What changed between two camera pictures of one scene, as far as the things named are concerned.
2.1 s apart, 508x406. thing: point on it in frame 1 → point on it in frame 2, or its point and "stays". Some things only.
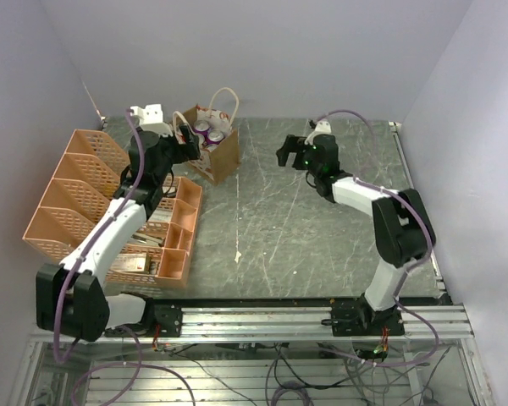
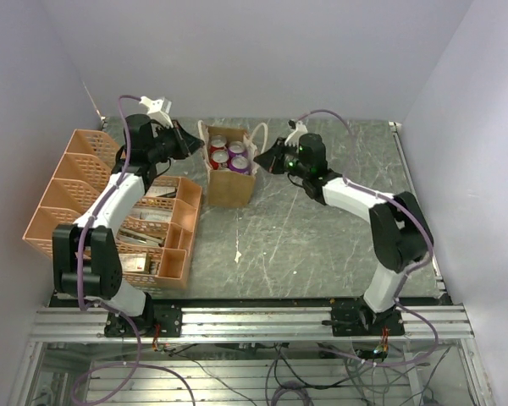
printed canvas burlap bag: (219, 144) → (232, 156)
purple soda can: (215, 136) → (236, 148)
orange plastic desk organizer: (84, 184) stays
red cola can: (201, 126) → (218, 143)
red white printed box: (131, 261) stays
